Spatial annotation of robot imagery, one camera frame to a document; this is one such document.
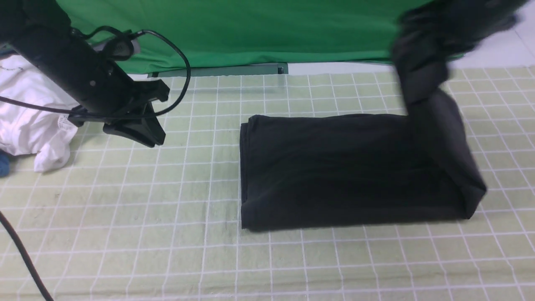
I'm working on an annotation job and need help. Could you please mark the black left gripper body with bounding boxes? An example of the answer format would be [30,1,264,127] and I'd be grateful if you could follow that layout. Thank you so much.
[63,54,170,126]

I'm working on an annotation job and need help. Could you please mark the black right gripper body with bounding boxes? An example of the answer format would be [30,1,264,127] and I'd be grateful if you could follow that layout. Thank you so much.
[390,8,464,114]

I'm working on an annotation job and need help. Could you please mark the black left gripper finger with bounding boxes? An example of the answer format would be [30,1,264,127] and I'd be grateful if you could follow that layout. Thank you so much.
[103,113,166,148]

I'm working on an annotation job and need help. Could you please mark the dark gray long-sleeve top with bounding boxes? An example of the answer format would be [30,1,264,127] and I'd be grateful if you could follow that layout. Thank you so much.
[239,90,488,232]

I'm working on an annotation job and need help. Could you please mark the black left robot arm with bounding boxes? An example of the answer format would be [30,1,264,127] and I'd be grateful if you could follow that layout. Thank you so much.
[0,0,170,148]

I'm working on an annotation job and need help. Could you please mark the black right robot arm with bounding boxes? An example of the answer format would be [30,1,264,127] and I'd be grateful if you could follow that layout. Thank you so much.
[390,0,527,107]

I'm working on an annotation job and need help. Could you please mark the green backdrop cloth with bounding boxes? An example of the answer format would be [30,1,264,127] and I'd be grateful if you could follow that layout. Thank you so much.
[59,0,425,67]

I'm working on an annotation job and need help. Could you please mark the green checkered table mat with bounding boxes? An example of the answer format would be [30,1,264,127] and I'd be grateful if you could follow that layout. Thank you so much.
[1,66,535,301]

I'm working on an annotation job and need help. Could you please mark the white crumpled cloth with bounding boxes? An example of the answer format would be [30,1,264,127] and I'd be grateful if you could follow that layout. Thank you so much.
[0,55,78,173]

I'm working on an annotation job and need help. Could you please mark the blue object at edge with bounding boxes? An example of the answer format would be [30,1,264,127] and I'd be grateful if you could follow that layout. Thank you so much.
[0,151,11,178]

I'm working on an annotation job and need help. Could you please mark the gray-green metal bar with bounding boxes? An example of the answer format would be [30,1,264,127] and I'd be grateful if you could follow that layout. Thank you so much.
[148,62,288,78]

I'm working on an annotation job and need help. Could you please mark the black cable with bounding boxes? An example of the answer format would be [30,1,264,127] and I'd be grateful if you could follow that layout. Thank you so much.
[0,26,192,301]

